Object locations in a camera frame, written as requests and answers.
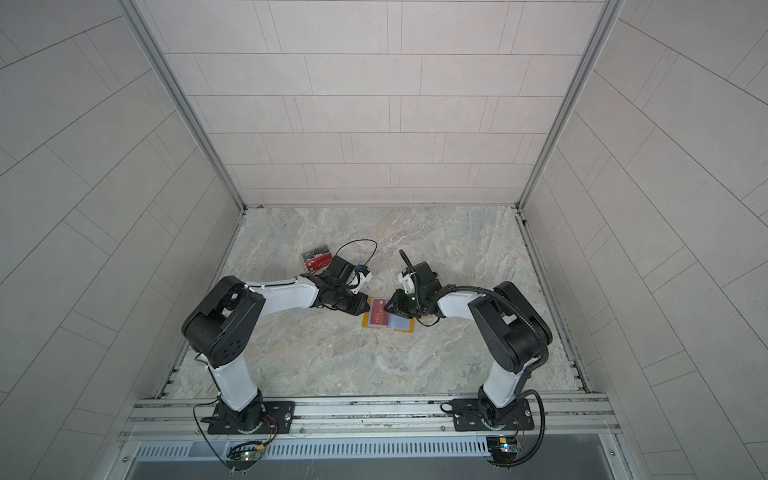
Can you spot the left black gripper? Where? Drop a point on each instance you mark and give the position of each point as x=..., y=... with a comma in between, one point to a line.
x=358, y=308

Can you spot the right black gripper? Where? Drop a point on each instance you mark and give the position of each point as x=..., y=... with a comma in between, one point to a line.
x=399, y=305

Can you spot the yellow leather card holder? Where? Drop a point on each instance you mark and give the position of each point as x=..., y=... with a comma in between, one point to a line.
x=397, y=324

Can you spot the red VIP card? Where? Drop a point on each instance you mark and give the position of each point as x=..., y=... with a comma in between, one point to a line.
x=317, y=263

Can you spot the black VIP card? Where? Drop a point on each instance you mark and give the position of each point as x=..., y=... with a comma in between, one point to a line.
x=320, y=250

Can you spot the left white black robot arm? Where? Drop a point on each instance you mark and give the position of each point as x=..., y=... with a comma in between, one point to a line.
x=221, y=326

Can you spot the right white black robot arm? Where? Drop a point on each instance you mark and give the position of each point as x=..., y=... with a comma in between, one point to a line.
x=514, y=333

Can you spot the clear acrylic card box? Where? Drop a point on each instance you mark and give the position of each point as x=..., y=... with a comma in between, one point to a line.
x=317, y=259

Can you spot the right green circuit board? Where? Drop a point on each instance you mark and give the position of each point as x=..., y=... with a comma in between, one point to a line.
x=504, y=451

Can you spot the green circuit board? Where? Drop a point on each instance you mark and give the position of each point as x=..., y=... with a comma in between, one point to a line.
x=504, y=451
x=243, y=456

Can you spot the left green circuit board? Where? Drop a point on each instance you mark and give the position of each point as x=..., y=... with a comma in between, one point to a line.
x=243, y=456

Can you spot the white vent grille strip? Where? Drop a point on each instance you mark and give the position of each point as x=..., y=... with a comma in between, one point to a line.
x=324, y=448

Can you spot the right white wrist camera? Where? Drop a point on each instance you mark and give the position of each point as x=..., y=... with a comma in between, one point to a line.
x=407, y=280

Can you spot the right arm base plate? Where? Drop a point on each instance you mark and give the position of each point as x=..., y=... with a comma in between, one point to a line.
x=477, y=415

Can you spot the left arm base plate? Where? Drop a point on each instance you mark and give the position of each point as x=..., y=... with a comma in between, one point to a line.
x=262, y=417

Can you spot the aluminium mounting rail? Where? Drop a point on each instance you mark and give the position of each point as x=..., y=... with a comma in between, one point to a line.
x=374, y=417

